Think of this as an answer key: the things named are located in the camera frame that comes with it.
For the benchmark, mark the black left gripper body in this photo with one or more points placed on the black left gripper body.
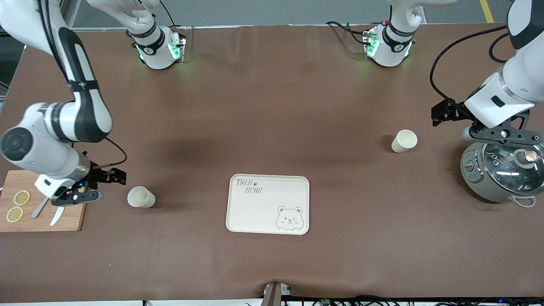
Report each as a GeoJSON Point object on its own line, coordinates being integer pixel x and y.
{"type": "Point", "coordinates": [455, 111]}

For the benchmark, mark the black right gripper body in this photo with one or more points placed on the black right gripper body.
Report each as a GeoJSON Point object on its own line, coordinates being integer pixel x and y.
{"type": "Point", "coordinates": [101, 175]}

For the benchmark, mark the white paper-like cup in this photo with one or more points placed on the white paper-like cup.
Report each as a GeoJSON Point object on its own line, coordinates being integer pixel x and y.
{"type": "Point", "coordinates": [140, 197]}
{"type": "Point", "coordinates": [404, 141]}

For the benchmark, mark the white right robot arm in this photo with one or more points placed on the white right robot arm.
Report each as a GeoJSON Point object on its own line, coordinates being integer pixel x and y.
{"type": "Point", "coordinates": [46, 140]}

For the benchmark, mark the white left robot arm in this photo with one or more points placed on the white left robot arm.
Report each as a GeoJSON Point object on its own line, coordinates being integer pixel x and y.
{"type": "Point", "coordinates": [514, 80]}

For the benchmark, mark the white plastic knife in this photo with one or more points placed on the white plastic knife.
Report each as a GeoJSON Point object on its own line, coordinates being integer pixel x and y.
{"type": "Point", "coordinates": [56, 216]}

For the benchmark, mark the grey plastic knife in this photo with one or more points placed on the grey plastic knife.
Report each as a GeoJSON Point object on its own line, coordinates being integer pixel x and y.
{"type": "Point", "coordinates": [39, 210]}

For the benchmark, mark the grey-green cooking pot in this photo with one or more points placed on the grey-green cooking pot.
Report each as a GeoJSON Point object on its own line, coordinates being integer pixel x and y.
{"type": "Point", "coordinates": [476, 182]}

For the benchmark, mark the glass pot lid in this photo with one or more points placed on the glass pot lid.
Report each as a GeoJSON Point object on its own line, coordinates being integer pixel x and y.
{"type": "Point", "coordinates": [510, 170]}

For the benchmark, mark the yellow lemon slice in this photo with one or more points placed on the yellow lemon slice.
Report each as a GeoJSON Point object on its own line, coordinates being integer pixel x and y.
{"type": "Point", "coordinates": [15, 214]}
{"type": "Point", "coordinates": [21, 197]}

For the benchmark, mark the wooden cutting board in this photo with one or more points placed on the wooden cutting board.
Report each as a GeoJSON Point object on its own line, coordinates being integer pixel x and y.
{"type": "Point", "coordinates": [25, 221]}

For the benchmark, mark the cream tray with bear print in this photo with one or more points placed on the cream tray with bear print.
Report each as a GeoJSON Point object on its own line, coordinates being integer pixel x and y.
{"type": "Point", "coordinates": [263, 212]}

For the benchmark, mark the aluminium camera post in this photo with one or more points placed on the aluminium camera post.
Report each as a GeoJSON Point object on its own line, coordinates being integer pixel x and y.
{"type": "Point", "coordinates": [274, 295]}

